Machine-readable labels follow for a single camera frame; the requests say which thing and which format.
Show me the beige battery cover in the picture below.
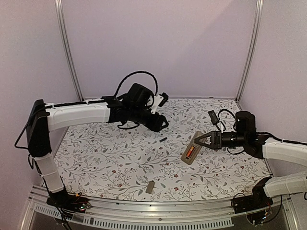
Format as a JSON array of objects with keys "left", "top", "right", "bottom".
[{"left": 145, "top": 181, "right": 155, "bottom": 194}]

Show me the orange battery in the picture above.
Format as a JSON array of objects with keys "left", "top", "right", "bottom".
[{"left": 187, "top": 146, "right": 194, "bottom": 157}]

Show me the beige remote control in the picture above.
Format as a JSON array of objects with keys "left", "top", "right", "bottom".
[{"left": 181, "top": 131, "right": 203, "bottom": 165}]

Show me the aluminium frame post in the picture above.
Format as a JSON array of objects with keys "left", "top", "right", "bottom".
[
  {"left": 55, "top": 0, "right": 84, "bottom": 101},
  {"left": 235, "top": 0, "right": 264, "bottom": 103}
]

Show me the right aluminium frame post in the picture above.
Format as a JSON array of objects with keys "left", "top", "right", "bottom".
[{"left": 235, "top": 0, "right": 264, "bottom": 103}]

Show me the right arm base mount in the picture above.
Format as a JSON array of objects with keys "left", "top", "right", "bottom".
[{"left": 231, "top": 177, "right": 273, "bottom": 214}]

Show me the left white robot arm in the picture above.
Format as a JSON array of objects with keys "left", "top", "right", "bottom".
[{"left": 21, "top": 83, "right": 169, "bottom": 208}]

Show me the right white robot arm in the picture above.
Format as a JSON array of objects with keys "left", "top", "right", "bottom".
[{"left": 194, "top": 111, "right": 307, "bottom": 209}]

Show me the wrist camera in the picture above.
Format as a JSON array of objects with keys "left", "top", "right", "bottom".
[
  {"left": 208, "top": 110, "right": 226, "bottom": 131},
  {"left": 150, "top": 92, "right": 169, "bottom": 114}
]

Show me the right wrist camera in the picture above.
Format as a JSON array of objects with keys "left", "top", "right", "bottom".
[{"left": 208, "top": 110, "right": 226, "bottom": 131}]

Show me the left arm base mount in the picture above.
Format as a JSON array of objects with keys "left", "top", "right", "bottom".
[{"left": 47, "top": 188, "right": 91, "bottom": 213}]

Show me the floral patterned table mat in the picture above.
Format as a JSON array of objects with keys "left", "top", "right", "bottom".
[{"left": 55, "top": 99, "right": 270, "bottom": 202}]

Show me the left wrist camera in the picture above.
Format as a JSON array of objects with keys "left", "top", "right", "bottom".
[{"left": 150, "top": 92, "right": 169, "bottom": 114}]

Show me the left aluminium frame post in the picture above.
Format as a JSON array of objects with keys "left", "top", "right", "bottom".
[{"left": 55, "top": 0, "right": 84, "bottom": 101}]

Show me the front aluminium rail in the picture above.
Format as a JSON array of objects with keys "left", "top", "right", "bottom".
[{"left": 21, "top": 186, "right": 299, "bottom": 230}]

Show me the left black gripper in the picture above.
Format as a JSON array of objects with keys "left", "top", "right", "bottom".
[{"left": 130, "top": 106, "right": 170, "bottom": 133}]

